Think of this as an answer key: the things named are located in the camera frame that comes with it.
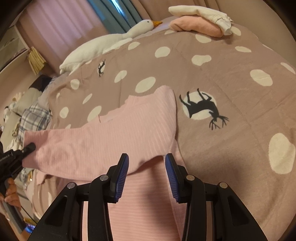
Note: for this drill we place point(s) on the grey pillow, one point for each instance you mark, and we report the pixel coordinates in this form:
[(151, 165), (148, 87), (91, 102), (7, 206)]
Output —
[(28, 98)]

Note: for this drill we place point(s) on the teal curtain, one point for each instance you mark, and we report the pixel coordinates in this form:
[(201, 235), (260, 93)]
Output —
[(117, 16)]

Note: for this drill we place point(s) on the pink curtain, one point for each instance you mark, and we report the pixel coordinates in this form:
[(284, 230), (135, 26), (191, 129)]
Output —
[(56, 28)]

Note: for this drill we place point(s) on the folded cream white garment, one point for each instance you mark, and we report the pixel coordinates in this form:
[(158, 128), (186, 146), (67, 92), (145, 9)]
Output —
[(222, 20)]

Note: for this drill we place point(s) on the folded salmon pink garment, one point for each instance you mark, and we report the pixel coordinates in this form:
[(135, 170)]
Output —
[(197, 24)]

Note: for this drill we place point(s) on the yellow tassel bundle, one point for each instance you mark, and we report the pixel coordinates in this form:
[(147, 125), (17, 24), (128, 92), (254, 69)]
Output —
[(36, 61)]

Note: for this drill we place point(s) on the white goose plush toy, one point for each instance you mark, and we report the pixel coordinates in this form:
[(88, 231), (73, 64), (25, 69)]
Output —
[(95, 47)]

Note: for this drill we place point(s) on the person's left hand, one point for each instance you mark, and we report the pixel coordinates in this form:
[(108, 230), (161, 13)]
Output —
[(11, 197)]

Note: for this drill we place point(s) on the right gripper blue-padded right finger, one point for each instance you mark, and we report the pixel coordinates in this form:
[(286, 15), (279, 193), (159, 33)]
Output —
[(176, 175)]

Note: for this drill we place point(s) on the blue plaid cloth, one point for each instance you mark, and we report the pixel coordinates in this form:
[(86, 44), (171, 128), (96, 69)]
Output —
[(34, 118)]

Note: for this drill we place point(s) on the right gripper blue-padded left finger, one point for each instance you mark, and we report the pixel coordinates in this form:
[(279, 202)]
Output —
[(118, 178)]

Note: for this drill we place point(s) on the pink striped knit garment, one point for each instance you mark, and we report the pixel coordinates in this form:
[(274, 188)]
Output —
[(144, 128)]

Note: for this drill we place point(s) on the mauve polka dot bedspread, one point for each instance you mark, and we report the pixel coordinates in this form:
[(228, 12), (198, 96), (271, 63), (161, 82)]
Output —
[(235, 113)]

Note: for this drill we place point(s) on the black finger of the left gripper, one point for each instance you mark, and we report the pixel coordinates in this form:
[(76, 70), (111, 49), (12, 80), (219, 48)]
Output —
[(19, 155)]

